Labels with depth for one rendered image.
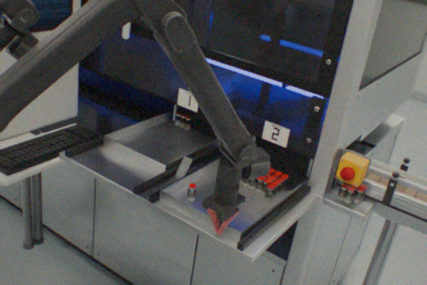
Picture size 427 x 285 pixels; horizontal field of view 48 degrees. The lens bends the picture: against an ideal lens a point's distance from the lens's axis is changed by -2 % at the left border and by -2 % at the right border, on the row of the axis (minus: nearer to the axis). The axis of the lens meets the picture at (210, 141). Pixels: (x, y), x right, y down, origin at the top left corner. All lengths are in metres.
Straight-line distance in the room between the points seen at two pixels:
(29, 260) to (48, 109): 0.90
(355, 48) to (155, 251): 1.16
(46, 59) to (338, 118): 0.88
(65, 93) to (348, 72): 1.06
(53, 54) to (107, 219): 1.46
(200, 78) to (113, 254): 1.45
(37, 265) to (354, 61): 1.75
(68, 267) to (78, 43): 1.79
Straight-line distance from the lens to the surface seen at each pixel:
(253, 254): 1.19
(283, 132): 1.48
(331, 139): 1.42
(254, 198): 1.40
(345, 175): 1.40
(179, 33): 0.80
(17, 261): 2.51
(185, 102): 1.66
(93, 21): 0.77
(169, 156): 1.55
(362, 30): 1.33
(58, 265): 2.47
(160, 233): 1.96
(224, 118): 0.99
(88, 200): 2.21
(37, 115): 1.85
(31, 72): 0.77
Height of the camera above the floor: 1.60
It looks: 25 degrees down
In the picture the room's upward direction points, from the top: 9 degrees clockwise
